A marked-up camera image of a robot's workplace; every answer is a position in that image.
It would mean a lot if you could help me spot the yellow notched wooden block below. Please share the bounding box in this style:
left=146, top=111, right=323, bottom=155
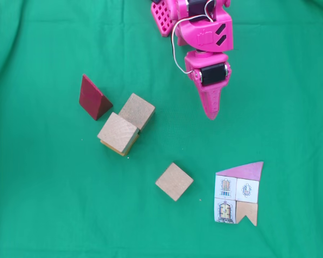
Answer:
left=100, top=134, right=139, bottom=157

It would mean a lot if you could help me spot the green cloth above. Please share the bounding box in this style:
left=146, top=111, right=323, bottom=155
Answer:
left=0, top=0, right=323, bottom=258

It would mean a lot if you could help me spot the white red black servo cable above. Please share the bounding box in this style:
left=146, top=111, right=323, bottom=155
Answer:
left=171, top=0, right=216, bottom=75

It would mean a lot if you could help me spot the wooden cube tall window print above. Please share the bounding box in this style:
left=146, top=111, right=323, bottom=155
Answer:
left=155, top=162, right=194, bottom=202

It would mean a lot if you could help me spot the wooden cube door print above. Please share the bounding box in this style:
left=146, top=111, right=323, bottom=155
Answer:
left=118, top=92, right=156, bottom=132

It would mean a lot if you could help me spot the wooden cube round window print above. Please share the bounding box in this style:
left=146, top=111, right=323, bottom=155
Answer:
left=97, top=112, right=140, bottom=155

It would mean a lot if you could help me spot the red triangular roof block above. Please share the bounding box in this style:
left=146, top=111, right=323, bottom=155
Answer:
left=79, top=74, right=114, bottom=121

